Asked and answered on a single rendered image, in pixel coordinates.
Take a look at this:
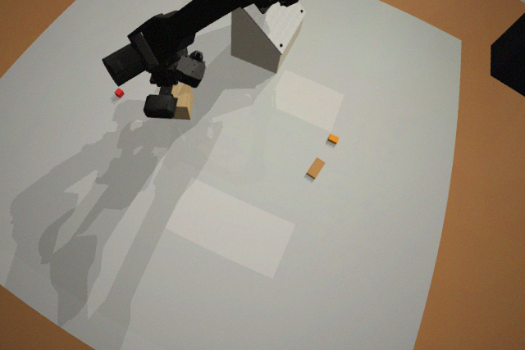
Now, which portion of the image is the orange rectangular block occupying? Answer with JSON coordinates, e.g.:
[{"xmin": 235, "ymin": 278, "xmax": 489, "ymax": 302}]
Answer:
[{"xmin": 307, "ymin": 158, "xmax": 325, "ymax": 180}]

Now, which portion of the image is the small orange block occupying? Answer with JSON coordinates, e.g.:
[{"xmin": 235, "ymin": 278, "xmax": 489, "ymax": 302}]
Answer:
[{"xmin": 328, "ymin": 134, "xmax": 339, "ymax": 144}]

